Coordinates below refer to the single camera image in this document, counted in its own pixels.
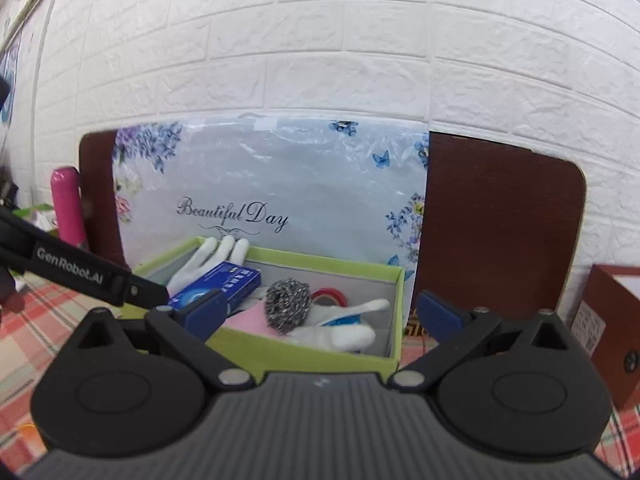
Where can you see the green tray on nightstand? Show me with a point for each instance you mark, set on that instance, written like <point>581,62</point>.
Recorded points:
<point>42,216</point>

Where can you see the brown shoe box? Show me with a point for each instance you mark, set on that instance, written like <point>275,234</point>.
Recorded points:
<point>606,323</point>

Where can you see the floral plastic bedding bag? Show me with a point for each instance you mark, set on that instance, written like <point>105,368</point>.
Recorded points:
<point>345,189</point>

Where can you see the plaid bed sheet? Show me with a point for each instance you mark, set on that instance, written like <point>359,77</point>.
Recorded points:
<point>38,319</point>

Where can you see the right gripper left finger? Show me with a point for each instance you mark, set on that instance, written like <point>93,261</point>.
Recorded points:
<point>182,334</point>

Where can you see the steel wool scrubber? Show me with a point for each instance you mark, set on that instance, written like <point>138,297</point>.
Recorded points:
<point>287,304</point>

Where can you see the light green storage box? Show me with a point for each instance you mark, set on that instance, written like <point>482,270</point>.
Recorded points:
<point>359,282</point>

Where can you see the long dark blue box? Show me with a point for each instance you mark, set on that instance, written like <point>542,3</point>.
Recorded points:
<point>235,282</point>

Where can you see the pink thermos bottle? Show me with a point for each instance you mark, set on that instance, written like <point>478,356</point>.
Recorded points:
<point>67,206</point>

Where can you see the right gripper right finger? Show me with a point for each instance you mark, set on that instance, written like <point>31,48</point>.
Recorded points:
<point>458,334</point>

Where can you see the white pink glove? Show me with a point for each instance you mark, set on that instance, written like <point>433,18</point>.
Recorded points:
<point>326,328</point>
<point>207,256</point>

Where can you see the red tape roll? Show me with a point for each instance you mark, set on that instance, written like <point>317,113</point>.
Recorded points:
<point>329,297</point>

